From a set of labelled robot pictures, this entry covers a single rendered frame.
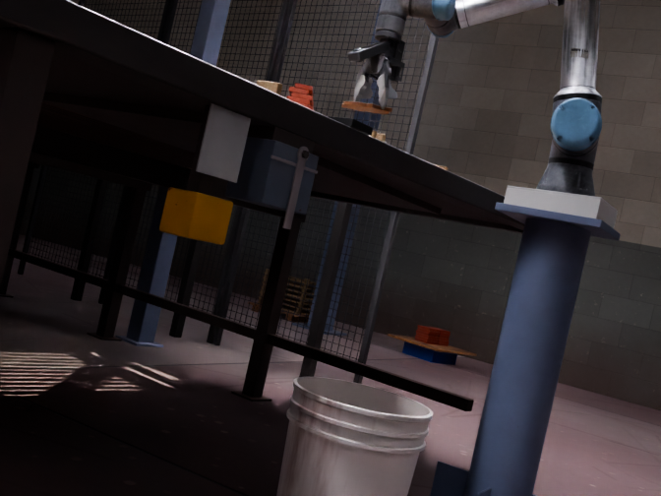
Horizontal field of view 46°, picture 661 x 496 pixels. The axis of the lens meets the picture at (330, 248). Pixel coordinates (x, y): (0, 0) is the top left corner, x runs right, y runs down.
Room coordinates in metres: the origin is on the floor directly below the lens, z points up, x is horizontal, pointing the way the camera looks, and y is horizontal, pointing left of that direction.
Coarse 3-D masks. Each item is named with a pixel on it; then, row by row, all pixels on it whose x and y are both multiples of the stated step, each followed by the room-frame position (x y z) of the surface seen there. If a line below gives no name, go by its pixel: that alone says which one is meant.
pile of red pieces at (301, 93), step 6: (300, 84) 2.96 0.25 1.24; (288, 90) 2.96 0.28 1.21; (294, 90) 2.96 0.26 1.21; (300, 90) 2.96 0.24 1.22; (306, 90) 2.96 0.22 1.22; (312, 90) 2.99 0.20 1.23; (288, 96) 2.96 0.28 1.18; (294, 96) 2.96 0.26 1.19; (300, 96) 2.96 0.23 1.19; (306, 96) 2.96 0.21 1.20; (312, 96) 2.96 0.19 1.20; (300, 102) 2.96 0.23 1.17; (306, 102) 2.95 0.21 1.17; (312, 102) 3.01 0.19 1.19; (312, 108) 2.95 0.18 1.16
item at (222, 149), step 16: (224, 112) 1.38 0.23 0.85; (208, 128) 1.35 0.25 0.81; (224, 128) 1.38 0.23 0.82; (240, 128) 1.41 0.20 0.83; (208, 144) 1.36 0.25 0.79; (224, 144) 1.39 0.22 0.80; (240, 144) 1.42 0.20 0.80; (208, 160) 1.37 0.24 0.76; (224, 160) 1.40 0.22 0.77; (240, 160) 1.43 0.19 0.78; (224, 176) 1.40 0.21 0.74
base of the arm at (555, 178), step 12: (552, 168) 2.06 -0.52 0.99; (564, 168) 2.03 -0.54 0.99; (576, 168) 2.03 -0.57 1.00; (588, 168) 2.04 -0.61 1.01; (540, 180) 2.09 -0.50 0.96; (552, 180) 2.04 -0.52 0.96; (564, 180) 2.02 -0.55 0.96; (576, 180) 2.03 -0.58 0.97; (588, 180) 2.03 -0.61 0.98; (564, 192) 2.01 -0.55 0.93; (576, 192) 2.01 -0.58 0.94; (588, 192) 2.02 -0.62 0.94
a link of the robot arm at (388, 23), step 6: (378, 18) 2.11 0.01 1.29; (384, 18) 2.08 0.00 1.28; (390, 18) 2.08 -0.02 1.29; (396, 18) 2.08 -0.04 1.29; (378, 24) 2.10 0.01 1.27; (384, 24) 2.08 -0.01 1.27; (390, 24) 2.08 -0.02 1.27; (396, 24) 2.08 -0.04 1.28; (402, 24) 2.09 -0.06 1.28; (378, 30) 2.10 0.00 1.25; (384, 30) 2.09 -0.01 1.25; (390, 30) 2.08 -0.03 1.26; (396, 30) 2.08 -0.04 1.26; (402, 30) 2.10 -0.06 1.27
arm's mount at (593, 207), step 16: (512, 192) 2.02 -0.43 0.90; (528, 192) 2.00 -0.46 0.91; (544, 192) 1.99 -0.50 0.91; (560, 192) 1.97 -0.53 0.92; (544, 208) 1.98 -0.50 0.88; (560, 208) 1.96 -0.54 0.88; (576, 208) 1.94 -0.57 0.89; (592, 208) 1.92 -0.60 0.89; (608, 208) 2.01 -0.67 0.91; (608, 224) 2.05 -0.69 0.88
